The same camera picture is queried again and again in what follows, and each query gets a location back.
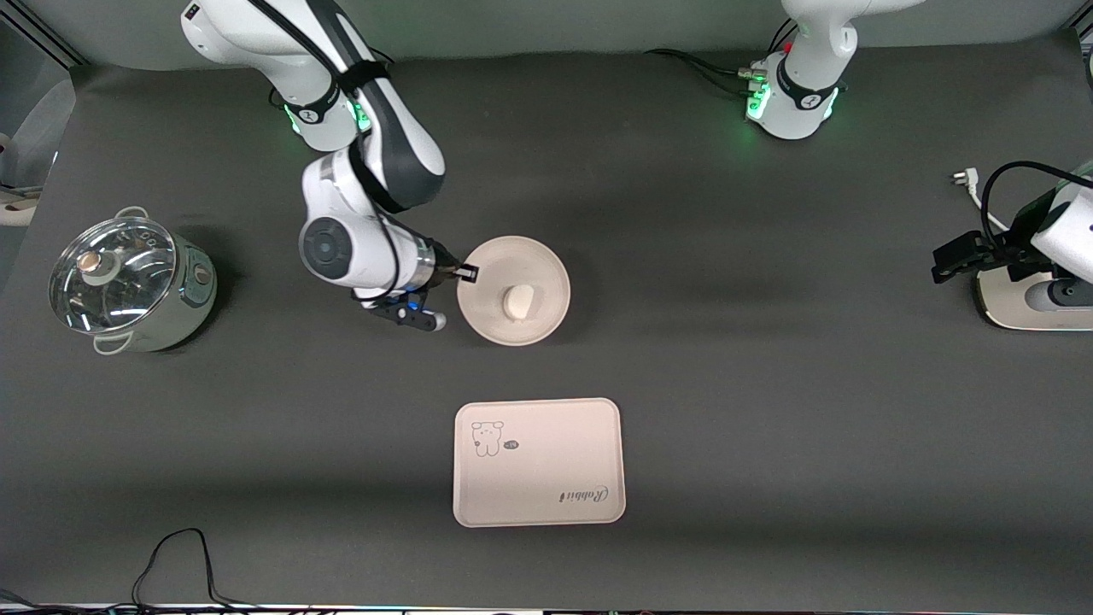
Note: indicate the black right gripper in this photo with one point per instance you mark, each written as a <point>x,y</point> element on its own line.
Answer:
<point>444,264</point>

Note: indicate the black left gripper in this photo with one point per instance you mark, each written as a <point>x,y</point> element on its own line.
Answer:
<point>1006,248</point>

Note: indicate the round cream plate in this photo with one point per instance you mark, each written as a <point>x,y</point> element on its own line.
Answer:
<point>504,273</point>

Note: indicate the white steamed bun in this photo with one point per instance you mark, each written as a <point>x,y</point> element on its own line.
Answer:
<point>518,301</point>

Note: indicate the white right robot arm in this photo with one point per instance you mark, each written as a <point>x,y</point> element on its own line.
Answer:
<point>341,248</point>

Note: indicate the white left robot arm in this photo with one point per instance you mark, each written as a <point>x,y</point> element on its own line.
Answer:
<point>803,85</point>

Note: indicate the cream tray with rabbit print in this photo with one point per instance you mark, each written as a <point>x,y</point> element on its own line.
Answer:
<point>546,465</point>

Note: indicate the cream white toaster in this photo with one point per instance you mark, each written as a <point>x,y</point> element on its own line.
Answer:
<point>1016,318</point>

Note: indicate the steel pot with glass lid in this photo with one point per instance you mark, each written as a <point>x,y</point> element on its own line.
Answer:
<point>192,290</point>

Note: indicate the glass pot lid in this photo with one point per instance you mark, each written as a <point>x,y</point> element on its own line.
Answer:
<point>111,303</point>

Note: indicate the translucent plastic sheet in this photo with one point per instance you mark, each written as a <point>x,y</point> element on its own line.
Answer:
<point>43,128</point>

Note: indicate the beige background object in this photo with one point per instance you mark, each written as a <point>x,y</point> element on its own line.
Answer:
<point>17,207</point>

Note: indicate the black frame bar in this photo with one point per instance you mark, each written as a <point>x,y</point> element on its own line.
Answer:
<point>51,43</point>

